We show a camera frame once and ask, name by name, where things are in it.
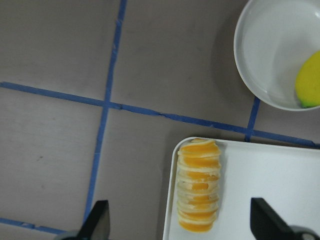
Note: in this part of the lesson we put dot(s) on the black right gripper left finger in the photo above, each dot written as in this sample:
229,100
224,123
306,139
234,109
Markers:
97,226

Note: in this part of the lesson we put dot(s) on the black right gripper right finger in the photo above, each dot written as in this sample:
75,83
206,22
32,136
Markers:
266,224

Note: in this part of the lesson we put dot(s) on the orange striped bread roll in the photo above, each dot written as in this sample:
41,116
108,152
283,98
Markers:
198,174

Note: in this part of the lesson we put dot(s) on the white plate with lemon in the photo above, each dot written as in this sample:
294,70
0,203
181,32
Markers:
272,40

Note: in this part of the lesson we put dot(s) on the white rectangular tray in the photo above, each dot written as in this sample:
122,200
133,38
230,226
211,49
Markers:
288,178

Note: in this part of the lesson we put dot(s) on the yellow lemon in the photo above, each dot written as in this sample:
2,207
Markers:
307,83

